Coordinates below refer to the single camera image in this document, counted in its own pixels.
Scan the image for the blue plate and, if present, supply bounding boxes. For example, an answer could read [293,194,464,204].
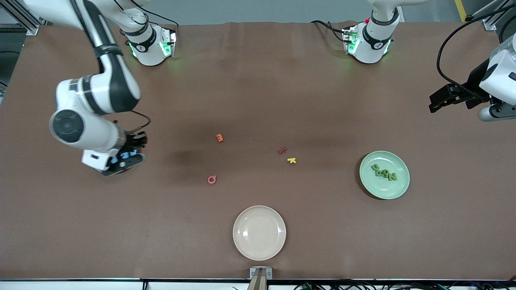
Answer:
[110,150,141,166]

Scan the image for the green plate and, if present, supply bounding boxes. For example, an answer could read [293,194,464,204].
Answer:
[359,151,410,200]

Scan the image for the beige plate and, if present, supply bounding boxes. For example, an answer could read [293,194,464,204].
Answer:
[233,205,287,261]

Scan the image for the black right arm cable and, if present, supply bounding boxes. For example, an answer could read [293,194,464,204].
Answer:
[113,110,152,135]

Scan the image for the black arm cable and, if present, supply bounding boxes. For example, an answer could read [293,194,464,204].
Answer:
[437,2,516,101]
[113,110,152,135]

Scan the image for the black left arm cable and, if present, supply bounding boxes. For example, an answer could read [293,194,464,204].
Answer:
[437,2,516,101]

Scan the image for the aluminium frame profile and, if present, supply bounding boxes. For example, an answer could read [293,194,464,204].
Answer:
[482,0,512,31]
[0,0,54,36]

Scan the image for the black right base cable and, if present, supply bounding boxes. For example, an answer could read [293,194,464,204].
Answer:
[117,0,179,35]

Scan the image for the black base cable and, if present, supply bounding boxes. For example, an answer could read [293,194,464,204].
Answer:
[310,19,348,43]
[117,0,179,35]

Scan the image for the black left base cable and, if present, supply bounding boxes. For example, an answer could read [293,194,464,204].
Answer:
[310,19,348,43]

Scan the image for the white table edge rail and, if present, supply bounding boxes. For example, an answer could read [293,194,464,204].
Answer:
[0,278,516,290]

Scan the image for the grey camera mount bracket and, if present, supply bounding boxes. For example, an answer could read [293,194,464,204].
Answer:
[249,267,273,290]

